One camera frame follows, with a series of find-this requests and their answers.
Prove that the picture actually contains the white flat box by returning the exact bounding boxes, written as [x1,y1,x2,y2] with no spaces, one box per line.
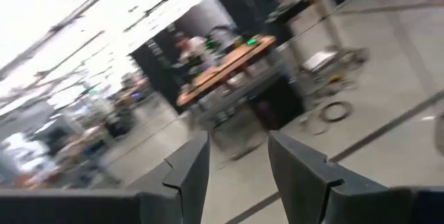
[302,50,339,73]

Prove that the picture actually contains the coiled black cable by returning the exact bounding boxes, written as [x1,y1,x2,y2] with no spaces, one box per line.
[318,100,354,124]

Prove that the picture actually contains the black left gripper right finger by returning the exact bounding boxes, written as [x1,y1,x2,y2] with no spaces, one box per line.
[267,130,390,224]

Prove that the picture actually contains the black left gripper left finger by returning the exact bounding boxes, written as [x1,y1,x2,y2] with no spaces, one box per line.
[127,130,212,224]

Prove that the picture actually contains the long wooden table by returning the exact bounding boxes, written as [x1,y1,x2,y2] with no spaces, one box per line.
[176,35,278,109]

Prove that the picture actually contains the person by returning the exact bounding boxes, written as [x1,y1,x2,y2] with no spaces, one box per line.
[173,33,209,76]

